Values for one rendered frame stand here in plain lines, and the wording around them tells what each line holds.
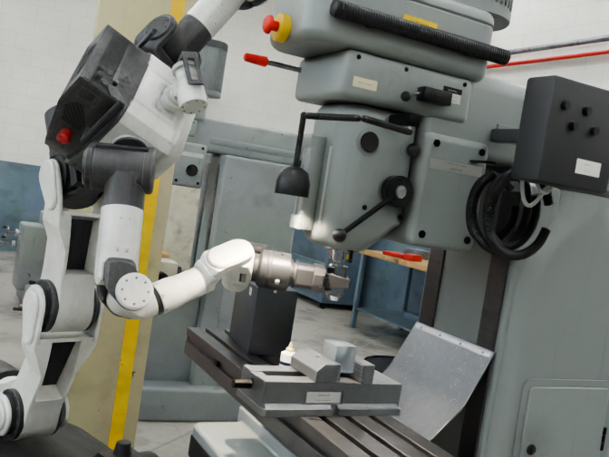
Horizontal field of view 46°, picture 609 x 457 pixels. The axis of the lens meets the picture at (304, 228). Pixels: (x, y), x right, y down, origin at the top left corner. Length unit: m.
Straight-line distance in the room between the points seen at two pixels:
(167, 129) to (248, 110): 9.54
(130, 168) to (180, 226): 8.46
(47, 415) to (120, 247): 0.78
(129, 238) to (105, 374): 1.86
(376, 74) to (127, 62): 0.59
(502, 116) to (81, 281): 1.16
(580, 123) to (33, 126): 9.37
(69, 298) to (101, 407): 1.46
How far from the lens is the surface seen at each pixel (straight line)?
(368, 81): 1.54
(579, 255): 1.87
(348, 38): 1.52
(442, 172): 1.65
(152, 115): 1.72
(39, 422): 2.21
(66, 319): 2.03
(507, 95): 1.78
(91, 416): 3.43
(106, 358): 3.35
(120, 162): 1.61
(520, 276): 1.77
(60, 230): 1.97
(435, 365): 1.88
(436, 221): 1.65
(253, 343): 2.00
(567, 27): 7.42
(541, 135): 1.50
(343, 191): 1.55
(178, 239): 10.07
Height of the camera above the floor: 1.43
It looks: 3 degrees down
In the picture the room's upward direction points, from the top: 9 degrees clockwise
